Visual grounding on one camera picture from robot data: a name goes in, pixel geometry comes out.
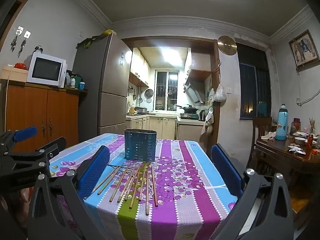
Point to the perforated metal utensil holder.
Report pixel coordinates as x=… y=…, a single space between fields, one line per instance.
x=140 y=145

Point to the kitchen cabinets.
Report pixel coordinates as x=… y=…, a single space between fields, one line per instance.
x=155 y=126
x=137 y=67

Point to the gold round wall clock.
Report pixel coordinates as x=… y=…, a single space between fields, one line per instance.
x=226 y=45

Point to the hanging kitchen towel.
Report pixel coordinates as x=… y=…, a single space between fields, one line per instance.
x=208 y=125

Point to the red round container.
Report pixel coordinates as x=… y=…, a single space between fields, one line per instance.
x=20 y=66

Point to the twin-bell alarm clock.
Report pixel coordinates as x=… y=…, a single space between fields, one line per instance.
x=38 y=50

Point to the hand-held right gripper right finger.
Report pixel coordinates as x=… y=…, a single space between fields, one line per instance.
x=226 y=170

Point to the steel electric kettle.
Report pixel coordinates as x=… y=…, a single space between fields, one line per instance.
x=202 y=115

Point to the lower kitchen cabinets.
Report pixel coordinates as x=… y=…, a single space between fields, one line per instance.
x=155 y=126

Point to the beige cardboard box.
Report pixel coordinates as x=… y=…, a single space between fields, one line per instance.
x=13 y=75

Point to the small white bottle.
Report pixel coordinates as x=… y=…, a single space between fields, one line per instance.
x=73 y=83

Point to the wooden dining chair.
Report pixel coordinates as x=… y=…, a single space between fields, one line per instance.
x=261 y=130

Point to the hanging dreamcatcher ornament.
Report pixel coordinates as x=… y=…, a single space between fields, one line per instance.
x=26 y=36
x=17 y=32

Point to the green leafy bundle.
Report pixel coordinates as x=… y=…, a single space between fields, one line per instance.
x=88 y=42

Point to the red-lidded glass jar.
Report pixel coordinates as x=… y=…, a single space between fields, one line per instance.
x=295 y=127

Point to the hanging metal colander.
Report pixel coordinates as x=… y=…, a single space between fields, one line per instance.
x=149 y=93

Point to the gas stove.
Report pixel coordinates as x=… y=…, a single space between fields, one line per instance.
x=188 y=116

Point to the dark window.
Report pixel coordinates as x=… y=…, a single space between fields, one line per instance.
x=252 y=85

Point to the dark wooden dining table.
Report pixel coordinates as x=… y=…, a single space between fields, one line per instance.
x=280 y=152

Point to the stove counter cabinet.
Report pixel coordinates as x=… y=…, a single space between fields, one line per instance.
x=190 y=132

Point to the steel range hood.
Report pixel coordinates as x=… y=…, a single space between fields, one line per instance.
x=196 y=90

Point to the orange wooden stool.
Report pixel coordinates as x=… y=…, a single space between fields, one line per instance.
x=298 y=202

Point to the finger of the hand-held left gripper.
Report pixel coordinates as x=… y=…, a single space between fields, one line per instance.
x=53 y=147
x=25 y=132

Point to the grey refrigerator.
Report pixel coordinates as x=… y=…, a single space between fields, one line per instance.
x=110 y=80

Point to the blue thermos flask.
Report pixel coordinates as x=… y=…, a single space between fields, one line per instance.
x=282 y=125

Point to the bunch of wooden chopsticks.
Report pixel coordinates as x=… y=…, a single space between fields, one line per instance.
x=146 y=192

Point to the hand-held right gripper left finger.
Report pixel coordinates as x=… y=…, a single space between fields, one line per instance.
x=93 y=170

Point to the yellow plastic bag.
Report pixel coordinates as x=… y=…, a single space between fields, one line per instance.
x=108 y=32

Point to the crumpled white cloth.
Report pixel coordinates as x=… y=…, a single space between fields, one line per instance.
x=268 y=135

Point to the black wok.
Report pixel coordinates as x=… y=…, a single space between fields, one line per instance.
x=188 y=109

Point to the red drink can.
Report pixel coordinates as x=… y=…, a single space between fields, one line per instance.
x=310 y=140

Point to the upper kitchen cabinets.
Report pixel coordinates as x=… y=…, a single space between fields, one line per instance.
x=137 y=67

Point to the white ceramic bowl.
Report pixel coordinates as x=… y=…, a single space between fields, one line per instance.
x=300 y=141
x=299 y=135

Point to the white hanging plastic bag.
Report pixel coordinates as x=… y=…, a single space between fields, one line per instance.
x=220 y=95

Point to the floral striped tablecloth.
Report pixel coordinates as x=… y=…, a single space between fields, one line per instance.
x=180 y=180

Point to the barred kitchen window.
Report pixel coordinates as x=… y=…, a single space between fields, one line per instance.
x=166 y=90

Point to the clear plastic bottle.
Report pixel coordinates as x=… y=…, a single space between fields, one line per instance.
x=67 y=80

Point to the white microwave oven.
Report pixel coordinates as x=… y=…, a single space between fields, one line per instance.
x=45 y=70

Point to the orange wooden cabinet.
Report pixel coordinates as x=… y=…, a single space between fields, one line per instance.
x=60 y=115

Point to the framed elephant picture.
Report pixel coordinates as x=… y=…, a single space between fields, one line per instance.
x=303 y=50

